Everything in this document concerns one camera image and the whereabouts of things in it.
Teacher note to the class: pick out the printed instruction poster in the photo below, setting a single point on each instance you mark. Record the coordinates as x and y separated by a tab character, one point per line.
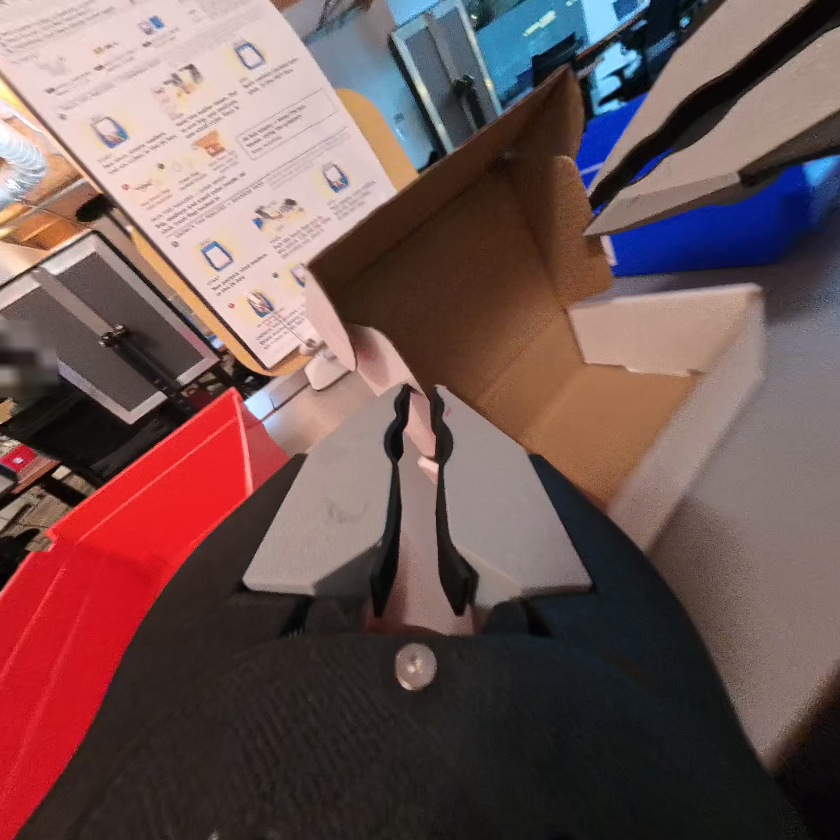
197	144

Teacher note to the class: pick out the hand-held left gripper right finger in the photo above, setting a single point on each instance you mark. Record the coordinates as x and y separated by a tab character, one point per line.
505	525

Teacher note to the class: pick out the red plastic bin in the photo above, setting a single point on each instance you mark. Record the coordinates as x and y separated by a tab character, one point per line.
131	590

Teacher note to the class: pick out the grey aluminium-framed case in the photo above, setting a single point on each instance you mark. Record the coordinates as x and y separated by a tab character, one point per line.
433	72
111	315

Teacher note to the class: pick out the white board stand base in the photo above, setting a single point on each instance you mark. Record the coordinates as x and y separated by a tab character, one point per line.
327	371

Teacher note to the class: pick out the blue plastic bin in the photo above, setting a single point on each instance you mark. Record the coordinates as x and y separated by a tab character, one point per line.
695	243

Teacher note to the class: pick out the tan wooden board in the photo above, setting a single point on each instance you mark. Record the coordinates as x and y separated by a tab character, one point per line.
379	141

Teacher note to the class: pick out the silver flexible duct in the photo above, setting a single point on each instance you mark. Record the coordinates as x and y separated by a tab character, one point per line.
18	164

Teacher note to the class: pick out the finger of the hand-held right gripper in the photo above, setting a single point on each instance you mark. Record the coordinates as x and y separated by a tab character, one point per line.
741	144
735	59

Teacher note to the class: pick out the white cardboard box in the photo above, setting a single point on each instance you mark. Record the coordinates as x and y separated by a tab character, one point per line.
472	282

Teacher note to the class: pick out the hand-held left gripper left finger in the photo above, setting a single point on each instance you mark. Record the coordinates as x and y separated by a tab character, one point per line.
315	518

